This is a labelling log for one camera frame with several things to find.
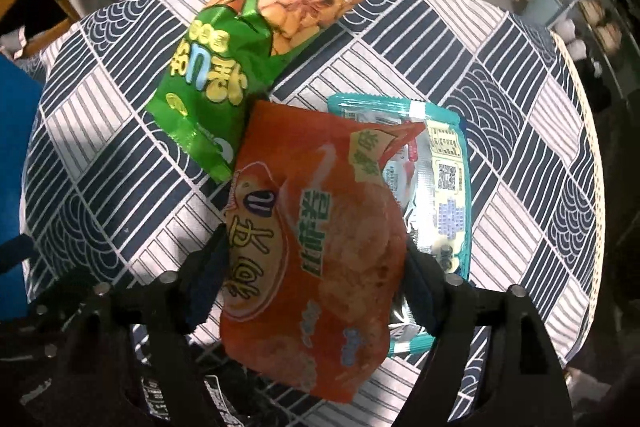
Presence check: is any orange red snack bag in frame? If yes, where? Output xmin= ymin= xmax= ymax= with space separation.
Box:
xmin=220 ymin=101 xmax=422 ymax=403

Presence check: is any blue cardboard box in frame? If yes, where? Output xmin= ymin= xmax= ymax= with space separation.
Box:
xmin=0 ymin=57 xmax=42 ymax=320

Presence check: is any teal snack pouch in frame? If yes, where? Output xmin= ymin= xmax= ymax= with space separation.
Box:
xmin=326 ymin=92 xmax=474 ymax=358

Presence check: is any green chips bag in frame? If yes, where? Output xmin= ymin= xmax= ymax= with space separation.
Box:
xmin=146 ymin=0 xmax=363 ymax=182

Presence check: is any blue white patterned tablecloth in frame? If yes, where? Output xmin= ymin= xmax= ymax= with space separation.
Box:
xmin=19 ymin=0 xmax=606 ymax=427

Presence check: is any teal shoe rack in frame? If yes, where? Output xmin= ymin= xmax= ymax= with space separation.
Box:
xmin=522 ymin=0 xmax=639 ymax=101

